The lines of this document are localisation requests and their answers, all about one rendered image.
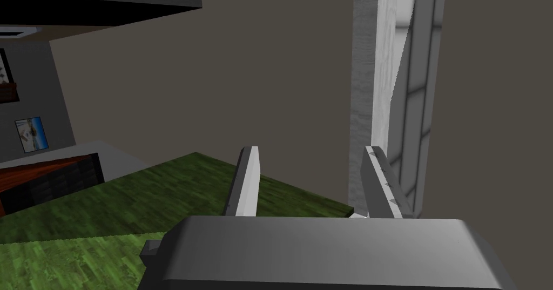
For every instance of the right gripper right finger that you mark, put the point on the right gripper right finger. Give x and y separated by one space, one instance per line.
382 190

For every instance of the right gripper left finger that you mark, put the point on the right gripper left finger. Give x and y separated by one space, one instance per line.
246 182

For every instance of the red and black cabinet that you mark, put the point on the red and black cabinet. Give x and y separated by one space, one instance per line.
47 180

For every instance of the blue wall picture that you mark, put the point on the blue wall picture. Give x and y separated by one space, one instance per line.
32 134

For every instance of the black framed wall picture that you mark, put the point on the black framed wall picture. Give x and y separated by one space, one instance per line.
3 67

